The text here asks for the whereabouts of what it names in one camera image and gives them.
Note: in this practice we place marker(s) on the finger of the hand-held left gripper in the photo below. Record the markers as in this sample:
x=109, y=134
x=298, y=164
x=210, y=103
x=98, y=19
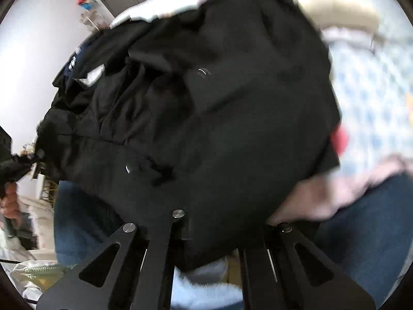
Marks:
x=14, y=168

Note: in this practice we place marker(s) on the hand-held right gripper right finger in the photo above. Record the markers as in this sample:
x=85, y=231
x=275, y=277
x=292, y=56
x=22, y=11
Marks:
x=255, y=274

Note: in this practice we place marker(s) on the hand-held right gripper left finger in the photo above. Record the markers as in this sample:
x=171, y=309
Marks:
x=171, y=232

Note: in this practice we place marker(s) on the black jacket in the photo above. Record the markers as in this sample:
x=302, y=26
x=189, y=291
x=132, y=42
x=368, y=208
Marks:
x=226, y=119

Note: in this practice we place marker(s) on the person's left hand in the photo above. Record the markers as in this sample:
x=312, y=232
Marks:
x=9, y=201

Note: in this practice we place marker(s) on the light blue fleece cloth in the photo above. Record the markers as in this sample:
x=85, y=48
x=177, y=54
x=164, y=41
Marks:
x=206, y=290

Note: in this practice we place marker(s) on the navy printed garment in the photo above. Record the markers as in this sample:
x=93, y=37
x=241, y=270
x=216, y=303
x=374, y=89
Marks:
x=72, y=61

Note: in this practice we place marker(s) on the person's blue jeans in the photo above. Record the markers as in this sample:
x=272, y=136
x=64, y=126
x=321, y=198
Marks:
x=364, y=232

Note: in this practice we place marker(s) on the red and blue doll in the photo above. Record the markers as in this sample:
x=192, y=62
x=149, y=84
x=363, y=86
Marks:
x=84, y=2

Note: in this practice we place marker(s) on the checkered cartoon printed blanket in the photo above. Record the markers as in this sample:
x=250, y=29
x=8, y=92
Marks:
x=371, y=103

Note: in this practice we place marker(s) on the white folded garment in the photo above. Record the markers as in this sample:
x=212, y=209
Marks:
x=348, y=37

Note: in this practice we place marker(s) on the cream folded garment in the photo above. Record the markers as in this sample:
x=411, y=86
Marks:
x=338, y=14

